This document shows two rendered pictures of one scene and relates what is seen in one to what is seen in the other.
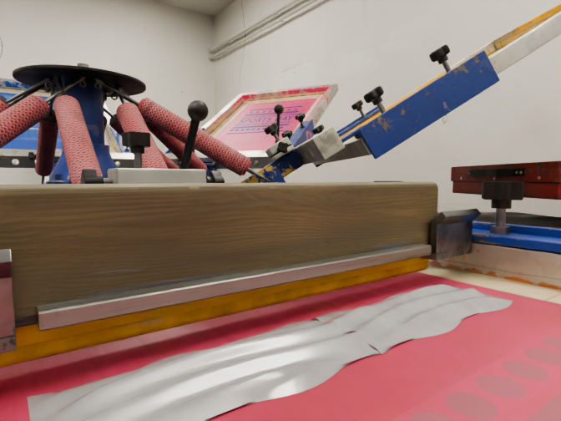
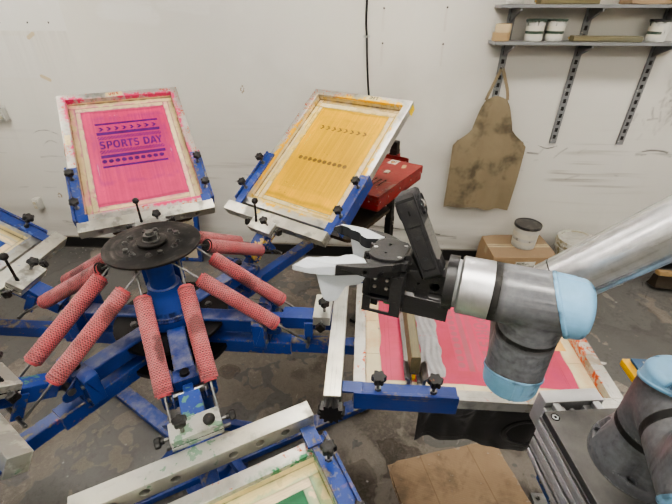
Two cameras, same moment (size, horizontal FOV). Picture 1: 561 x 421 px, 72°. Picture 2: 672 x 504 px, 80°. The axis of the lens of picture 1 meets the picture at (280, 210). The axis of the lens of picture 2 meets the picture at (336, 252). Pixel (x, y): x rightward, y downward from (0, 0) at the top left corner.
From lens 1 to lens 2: 1.33 m
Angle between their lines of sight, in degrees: 54
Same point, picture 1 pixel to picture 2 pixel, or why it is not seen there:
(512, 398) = (456, 335)
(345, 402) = (446, 348)
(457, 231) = not seen: hidden behind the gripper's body
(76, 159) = (261, 313)
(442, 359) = (443, 332)
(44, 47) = not seen: outside the picture
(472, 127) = (265, 98)
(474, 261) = not seen: hidden behind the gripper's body
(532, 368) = (452, 327)
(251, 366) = (434, 352)
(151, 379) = (430, 362)
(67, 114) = (222, 288)
